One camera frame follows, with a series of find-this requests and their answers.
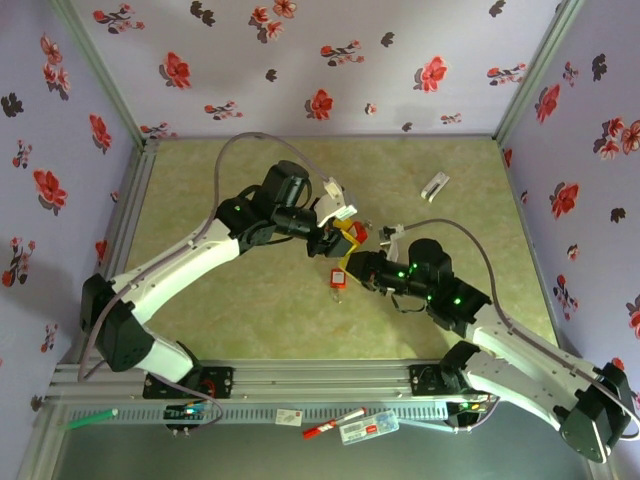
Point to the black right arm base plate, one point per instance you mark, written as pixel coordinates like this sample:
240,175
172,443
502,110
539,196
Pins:
422,380

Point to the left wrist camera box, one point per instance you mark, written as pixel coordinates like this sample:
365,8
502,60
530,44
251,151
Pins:
335,207

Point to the white label card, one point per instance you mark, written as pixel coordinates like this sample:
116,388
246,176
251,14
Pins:
289,417

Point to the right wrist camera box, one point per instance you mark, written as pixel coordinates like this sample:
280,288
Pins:
392,235

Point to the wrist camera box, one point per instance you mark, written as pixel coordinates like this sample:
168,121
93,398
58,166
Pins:
335,207
392,235

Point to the small circuit board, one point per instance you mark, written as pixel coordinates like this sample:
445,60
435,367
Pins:
187,411
467,406

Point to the white plastic clip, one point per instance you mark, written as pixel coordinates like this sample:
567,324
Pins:
435,186

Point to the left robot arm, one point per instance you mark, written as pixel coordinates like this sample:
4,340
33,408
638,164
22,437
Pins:
175,270

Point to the aluminium frame post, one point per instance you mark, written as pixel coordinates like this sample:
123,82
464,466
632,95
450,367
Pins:
101,70
537,70

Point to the brass key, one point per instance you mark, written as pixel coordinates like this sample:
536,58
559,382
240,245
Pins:
369,225

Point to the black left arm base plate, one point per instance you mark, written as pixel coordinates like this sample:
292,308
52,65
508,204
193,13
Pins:
220,382

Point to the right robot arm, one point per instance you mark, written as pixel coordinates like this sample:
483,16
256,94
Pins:
525,350

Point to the green pen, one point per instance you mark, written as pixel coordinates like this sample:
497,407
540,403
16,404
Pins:
92,419

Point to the red marker pen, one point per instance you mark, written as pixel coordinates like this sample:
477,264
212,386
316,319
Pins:
330,425

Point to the clear plastic label packet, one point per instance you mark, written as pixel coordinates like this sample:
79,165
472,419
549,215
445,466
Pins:
367,429

